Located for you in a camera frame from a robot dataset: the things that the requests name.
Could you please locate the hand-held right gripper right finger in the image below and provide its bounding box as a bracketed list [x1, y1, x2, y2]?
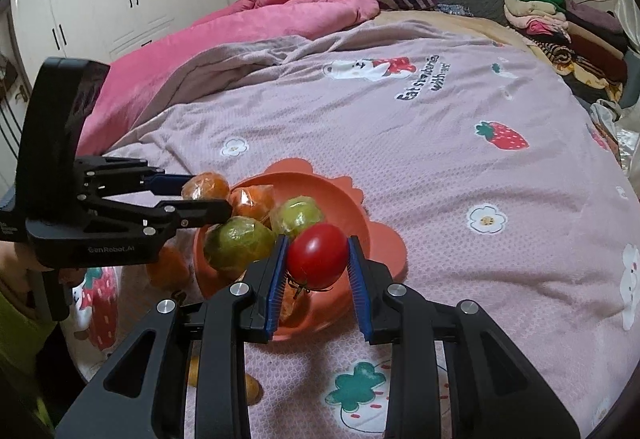
[348, 234, 581, 439]

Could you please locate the beige bed sheet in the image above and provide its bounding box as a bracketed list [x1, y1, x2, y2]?
[372, 9, 531, 52]

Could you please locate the pink blanket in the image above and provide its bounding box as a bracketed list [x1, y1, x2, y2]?
[75, 0, 381, 154]

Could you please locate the stack of folded clothes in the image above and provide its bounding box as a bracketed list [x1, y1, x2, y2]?
[502, 0, 631, 104]

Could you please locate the person's green garment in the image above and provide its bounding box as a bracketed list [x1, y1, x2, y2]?
[0, 289, 56, 425]

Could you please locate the purple strawberry print quilt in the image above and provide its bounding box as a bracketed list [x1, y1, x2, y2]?
[60, 16, 640, 439]

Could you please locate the person's left hand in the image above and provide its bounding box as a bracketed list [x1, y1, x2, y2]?
[56, 267, 88, 289]

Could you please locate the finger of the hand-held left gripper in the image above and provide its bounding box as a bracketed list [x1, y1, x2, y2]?
[77, 158, 195, 202]
[90, 199, 233, 240]

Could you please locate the orange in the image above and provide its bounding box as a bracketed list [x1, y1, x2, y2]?
[146, 239, 193, 290]
[181, 171, 232, 204]
[229, 184, 277, 226]

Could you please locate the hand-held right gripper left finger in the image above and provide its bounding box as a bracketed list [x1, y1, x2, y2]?
[55, 234, 292, 439]

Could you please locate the red tomato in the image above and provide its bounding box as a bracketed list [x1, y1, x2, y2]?
[286, 223, 349, 292]

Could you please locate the orange plastic plate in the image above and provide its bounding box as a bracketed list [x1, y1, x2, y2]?
[192, 158, 408, 342]

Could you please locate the green citrus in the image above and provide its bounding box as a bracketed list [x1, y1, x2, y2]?
[270, 195, 325, 239]
[202, 215, 276, 272]

